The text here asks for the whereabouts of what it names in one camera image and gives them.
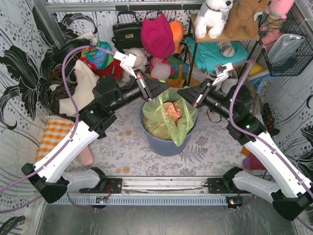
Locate blue trash bin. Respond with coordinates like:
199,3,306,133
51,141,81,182
139,102,199,157

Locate orange checkered cloth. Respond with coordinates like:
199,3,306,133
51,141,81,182
36,115,74,161

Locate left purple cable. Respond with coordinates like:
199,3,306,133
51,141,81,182
0,45,115,213

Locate orange plush toy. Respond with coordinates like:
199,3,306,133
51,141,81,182
169,21,183,54

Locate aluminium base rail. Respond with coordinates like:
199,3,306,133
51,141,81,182
36,175,300,205

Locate wooden metal shelf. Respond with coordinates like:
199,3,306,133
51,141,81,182
184,14,260,86

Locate pink plush toy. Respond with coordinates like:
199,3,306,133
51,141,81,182
265,0,294,25

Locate striped colourful sock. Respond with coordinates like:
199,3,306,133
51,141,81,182
241,146,266,170

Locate crumpled brown paper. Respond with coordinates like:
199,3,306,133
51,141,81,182
163,102,182,123

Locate teal folded clothes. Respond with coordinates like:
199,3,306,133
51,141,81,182
195,41,249,72

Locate white plush lamb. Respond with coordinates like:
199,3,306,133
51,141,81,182
120,47,147,83

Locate cream canvas tote bag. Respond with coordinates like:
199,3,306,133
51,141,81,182
51,60,100,117

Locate magenta cloth bag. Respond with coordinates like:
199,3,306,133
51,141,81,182
141,13,175,59

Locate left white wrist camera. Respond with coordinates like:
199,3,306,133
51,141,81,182
113,51,136,77

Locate white plush dog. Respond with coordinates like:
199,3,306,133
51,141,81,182
195,0,233,39

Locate colourful printed bag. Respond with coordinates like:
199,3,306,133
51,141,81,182
80,48,113,71

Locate white sneaker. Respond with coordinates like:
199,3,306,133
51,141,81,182
221,70,239,94

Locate rainbow striped bag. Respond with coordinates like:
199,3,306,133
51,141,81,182
167,56,190,88

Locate silver foil pouch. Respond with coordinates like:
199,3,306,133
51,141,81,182
268,34,305,64

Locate pink cylinder pillow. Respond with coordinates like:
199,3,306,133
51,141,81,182
78,145,94,166

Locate pink white plush doll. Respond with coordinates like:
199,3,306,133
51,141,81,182
150,57,175,81

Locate brown teddy bear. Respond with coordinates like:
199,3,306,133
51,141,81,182
225,0,271,38

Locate black leather handbag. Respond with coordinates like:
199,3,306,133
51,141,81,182
112,11,144,51

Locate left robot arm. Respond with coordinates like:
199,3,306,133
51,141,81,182
22,71,170,204

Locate black wire basket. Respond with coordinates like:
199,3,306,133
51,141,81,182
258,11,313,76

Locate green trash bag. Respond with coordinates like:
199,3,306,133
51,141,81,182
142,87,198,146

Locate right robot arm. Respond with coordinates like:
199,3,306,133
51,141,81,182
178,83,313,221

